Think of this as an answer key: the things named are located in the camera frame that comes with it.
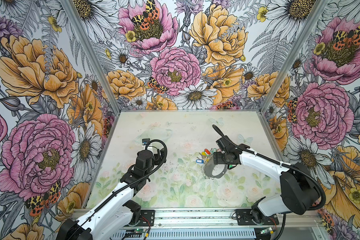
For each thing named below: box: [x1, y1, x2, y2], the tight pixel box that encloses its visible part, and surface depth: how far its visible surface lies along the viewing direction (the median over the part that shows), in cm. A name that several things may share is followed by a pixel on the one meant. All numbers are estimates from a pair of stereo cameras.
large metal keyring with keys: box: [195, 148, 228, 179], surface depth 94 cm
